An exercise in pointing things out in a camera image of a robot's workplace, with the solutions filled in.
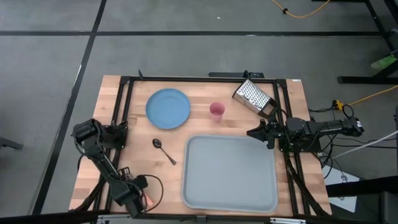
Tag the black metal spoon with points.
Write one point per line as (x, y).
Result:
(156, 143)

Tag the small camera box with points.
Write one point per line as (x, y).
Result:
(201, 219)

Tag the yellow power plug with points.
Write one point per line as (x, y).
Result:
(338, 104)

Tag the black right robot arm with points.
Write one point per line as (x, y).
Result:
(323, 129)

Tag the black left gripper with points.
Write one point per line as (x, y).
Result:
(127, 193)

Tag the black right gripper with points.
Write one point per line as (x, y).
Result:
(275, 130)

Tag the black metal stand frame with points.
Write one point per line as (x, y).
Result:
(373, 79)

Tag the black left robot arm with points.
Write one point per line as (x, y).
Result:
(102, 158)

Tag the silver frame bracket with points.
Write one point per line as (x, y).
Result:
(287, 221)

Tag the black box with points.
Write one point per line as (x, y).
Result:
(367, 199)

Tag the black aluminium table frame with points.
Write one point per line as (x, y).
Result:
(202, 79)

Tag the green bag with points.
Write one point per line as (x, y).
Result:
(384, 62)

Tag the blue round plate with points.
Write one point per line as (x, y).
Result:
(168, 108)

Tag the grey chair foot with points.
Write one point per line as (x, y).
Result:
(9, 143)

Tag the pink plastic cup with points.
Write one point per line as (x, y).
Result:
(217, 109)

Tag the grey plastic tray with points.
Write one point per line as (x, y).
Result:
(230, 174)

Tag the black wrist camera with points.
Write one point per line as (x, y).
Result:
(141, 181)

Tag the steel box grater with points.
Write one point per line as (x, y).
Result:
(252, 95)

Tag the white paper sheet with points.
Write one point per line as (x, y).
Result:
(340, 186)

